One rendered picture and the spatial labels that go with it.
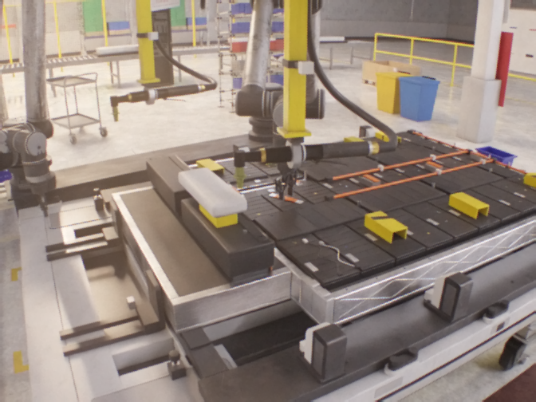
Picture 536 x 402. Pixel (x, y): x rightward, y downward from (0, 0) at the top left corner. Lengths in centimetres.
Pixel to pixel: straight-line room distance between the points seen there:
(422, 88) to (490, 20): 165
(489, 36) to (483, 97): 84
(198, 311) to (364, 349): 48
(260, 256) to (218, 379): 38
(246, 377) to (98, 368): 42
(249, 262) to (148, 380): 43
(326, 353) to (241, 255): 38
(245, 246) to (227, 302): 18
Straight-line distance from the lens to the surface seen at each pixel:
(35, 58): 223
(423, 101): 775
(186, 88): 212
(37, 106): 228
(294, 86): 127
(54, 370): 141
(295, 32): 126
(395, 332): 140
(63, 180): 260
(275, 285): 142
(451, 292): 145
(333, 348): 115
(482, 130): 694
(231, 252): 130
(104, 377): 135
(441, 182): 218
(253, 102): 188
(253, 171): 218
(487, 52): 681
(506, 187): 229
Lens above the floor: 175
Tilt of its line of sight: 24 degrees down
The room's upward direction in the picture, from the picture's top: straight up
